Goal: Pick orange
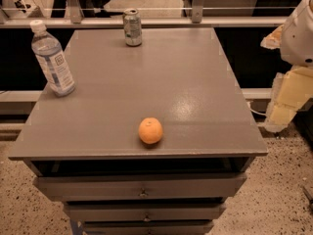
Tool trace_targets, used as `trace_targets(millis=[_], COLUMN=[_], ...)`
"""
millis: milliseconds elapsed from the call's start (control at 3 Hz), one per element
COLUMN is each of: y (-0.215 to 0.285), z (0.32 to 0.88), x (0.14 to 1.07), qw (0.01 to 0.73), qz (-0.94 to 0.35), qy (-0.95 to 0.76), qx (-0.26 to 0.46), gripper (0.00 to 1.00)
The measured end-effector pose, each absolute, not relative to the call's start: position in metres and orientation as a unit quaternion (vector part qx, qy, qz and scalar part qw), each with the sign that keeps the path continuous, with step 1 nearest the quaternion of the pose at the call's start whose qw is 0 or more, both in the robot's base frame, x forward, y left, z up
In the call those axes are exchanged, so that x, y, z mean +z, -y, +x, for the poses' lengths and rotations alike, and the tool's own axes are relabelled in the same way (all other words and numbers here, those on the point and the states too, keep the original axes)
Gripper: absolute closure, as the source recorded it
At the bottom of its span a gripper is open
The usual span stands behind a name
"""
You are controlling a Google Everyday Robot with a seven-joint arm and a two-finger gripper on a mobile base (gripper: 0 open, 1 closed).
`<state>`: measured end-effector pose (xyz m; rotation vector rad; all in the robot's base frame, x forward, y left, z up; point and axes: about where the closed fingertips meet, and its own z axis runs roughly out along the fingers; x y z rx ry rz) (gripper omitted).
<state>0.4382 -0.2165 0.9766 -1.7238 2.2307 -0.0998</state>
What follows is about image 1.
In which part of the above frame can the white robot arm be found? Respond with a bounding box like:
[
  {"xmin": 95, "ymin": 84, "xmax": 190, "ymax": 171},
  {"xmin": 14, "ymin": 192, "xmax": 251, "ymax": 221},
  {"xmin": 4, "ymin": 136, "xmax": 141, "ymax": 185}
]
[{"xmin": 260, "ymin": 0, "xmax": 313, "ymax": 132}]

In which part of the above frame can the top grey drawer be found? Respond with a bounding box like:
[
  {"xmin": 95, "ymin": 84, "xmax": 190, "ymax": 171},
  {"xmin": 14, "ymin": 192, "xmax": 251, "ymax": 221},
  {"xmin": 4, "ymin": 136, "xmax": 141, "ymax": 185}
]
[{"xmin": 33, "ymin": 172, "xmax": 246, "ymax": 202}]

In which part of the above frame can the grey drawer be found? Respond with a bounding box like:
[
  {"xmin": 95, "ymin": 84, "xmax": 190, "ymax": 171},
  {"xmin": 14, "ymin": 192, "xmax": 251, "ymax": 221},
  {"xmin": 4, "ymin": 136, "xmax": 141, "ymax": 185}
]
[
  {"xmin": 83, "ymin": 220, "xmax": 213, "ymax": 235},
  {"xmin": 33, "ymin": 172, "xmax": 246, "ymax": 202},
  {"xmin": 64, "ymin": 203, "xmax": 226, "ymax": 222}
]

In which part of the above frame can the orange fruit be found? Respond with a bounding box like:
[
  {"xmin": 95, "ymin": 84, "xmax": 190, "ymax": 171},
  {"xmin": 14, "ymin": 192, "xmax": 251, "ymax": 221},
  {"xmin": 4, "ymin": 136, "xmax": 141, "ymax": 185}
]
[{"xmin": 138, "ymin": 117, "xmax": 163, "ymax": 144}]

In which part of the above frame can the middle grey drawer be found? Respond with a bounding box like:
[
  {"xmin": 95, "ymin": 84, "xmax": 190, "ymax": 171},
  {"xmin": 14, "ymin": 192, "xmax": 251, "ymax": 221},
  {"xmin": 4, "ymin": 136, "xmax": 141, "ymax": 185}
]
[{"xmin": 64, "ymin": 203, "xmax": 226, "ymax": 222}]

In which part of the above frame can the bottom grey drawer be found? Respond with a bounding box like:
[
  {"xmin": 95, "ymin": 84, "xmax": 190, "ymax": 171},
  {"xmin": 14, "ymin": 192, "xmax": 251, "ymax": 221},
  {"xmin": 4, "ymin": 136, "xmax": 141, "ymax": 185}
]
[{"xmin": 83, "ymin": 220, "xmax": 213, "ymax": 235}]

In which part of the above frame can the green soda can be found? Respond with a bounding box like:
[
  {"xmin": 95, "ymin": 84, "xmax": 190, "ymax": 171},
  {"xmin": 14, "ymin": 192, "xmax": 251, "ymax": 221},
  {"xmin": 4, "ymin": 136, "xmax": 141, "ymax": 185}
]
[{"xmin": 123, "ymin": 8, "xmax": 142, "ymax": 47}]

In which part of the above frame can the grey drawer cabinet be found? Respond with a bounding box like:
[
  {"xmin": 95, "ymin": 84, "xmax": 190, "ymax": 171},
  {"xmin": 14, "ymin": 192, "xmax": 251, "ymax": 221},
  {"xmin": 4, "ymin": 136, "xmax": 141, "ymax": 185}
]
[{"xmin": 8, "ymin": 27, "xmax": 269, "ymax": 235}]

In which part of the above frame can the metal glass railing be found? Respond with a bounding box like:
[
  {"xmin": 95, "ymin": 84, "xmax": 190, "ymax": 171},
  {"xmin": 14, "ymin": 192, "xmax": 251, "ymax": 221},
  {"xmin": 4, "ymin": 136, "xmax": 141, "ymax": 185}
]
[{"xmin": 0, "ymin": 0, "xmax": 294, "ymax": 28}]

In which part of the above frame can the clear plastic water bottle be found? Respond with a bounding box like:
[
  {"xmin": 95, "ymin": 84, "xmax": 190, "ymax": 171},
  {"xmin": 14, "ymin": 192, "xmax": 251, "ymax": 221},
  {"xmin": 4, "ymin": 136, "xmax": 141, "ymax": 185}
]
[{"xmin": 30, "ymin": 20, "xmax": 75, "ymax": 97}]

